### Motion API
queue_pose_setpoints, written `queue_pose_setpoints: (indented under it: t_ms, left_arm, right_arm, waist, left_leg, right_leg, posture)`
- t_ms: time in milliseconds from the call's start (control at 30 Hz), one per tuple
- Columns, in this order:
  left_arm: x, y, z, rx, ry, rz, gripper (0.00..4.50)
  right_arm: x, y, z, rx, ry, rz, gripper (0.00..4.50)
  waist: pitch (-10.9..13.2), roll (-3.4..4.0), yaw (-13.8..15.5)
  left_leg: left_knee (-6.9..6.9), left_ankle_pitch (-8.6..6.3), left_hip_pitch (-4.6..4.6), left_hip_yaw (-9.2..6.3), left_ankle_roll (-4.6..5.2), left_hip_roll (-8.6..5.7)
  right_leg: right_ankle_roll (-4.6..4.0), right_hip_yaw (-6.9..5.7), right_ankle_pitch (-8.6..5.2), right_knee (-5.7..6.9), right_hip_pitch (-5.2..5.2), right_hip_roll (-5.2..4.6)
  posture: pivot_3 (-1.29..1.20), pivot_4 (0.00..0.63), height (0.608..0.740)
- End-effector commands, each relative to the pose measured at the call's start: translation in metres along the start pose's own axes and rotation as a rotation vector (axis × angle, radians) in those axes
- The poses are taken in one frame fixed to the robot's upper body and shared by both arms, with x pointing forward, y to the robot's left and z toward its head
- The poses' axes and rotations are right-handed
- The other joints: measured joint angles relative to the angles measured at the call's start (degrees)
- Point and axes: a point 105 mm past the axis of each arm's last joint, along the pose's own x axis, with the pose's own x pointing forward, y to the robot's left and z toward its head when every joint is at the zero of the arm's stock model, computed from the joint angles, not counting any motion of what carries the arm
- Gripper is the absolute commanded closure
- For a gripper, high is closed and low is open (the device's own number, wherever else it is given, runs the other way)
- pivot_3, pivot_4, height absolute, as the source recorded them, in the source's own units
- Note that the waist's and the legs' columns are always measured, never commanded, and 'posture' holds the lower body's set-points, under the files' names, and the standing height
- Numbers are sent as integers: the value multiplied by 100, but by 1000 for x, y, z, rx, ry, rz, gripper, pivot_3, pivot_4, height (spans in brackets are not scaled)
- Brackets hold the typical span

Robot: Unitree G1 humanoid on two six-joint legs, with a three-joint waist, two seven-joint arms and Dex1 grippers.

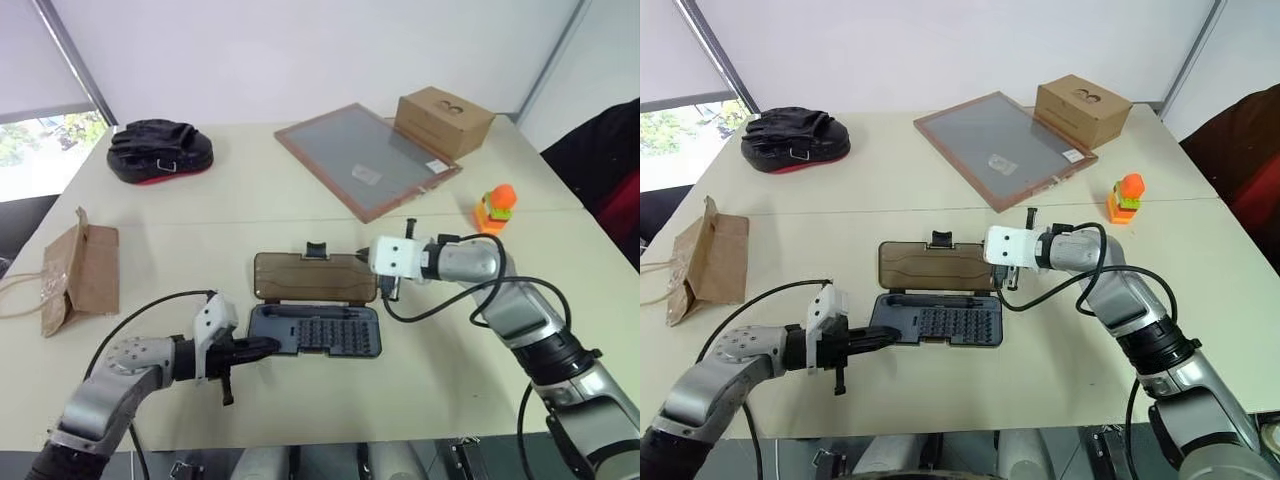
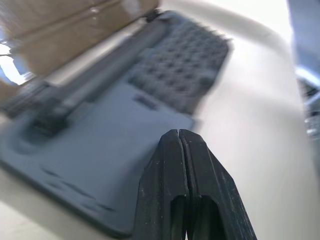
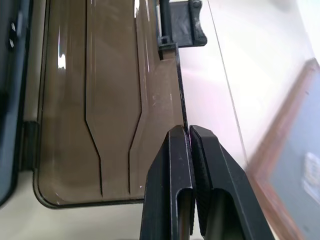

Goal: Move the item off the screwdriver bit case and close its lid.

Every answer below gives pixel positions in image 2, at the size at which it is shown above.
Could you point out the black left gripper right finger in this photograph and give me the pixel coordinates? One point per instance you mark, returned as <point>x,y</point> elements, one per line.
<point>212,185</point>

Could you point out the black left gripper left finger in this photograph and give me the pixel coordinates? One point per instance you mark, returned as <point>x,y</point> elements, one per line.
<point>160,180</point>

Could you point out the grey screwdriver bit case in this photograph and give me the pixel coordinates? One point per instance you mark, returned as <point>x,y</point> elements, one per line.
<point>100,140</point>

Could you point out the black ribbed tool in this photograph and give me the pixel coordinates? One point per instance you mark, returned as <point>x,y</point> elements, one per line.
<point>35,105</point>

